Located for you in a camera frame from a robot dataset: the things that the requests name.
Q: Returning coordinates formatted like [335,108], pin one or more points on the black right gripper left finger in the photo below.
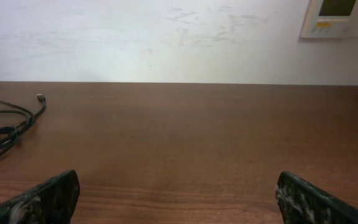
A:
[53,201]

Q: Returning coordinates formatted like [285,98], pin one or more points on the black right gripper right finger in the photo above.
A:
[301,202]

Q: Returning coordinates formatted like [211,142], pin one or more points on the white wall thermostat panel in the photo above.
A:
[330,19]

